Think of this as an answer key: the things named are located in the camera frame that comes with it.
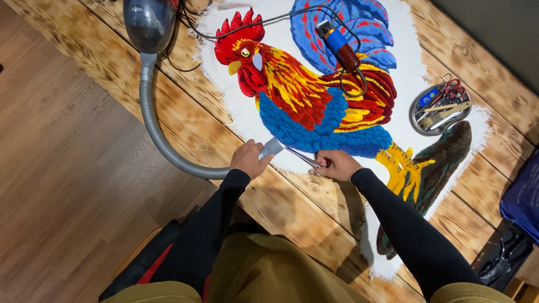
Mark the person's right hand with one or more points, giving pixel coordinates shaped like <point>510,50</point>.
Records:
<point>339,166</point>

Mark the person's left hand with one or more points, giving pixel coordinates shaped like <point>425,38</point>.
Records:
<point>246,159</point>

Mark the person's left fingers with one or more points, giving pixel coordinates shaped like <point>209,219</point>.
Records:
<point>255,147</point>

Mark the colourful rooster tufted rug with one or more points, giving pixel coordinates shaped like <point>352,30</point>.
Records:
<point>320,113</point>

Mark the person's olive trousers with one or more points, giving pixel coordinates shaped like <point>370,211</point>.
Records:
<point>269,273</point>

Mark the blue and brown electric clipper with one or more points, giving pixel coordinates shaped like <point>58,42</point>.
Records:
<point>342,48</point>

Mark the black and red bag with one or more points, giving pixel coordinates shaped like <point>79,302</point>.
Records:
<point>143,261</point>

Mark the dark vacuum cleaner body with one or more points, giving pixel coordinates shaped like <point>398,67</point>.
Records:
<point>148,21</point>

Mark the oval metal tray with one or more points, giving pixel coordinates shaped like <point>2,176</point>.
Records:
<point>421,122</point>

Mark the blue tool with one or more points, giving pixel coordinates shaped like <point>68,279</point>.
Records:
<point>428,96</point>

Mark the wooden stick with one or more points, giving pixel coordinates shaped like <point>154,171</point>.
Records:
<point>438,108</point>

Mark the small silver scissors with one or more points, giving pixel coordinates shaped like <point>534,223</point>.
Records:
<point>444,78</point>

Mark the black plastic tray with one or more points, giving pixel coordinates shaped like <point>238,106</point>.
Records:
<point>503,256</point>

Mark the blue bag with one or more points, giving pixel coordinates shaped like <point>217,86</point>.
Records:
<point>524,197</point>

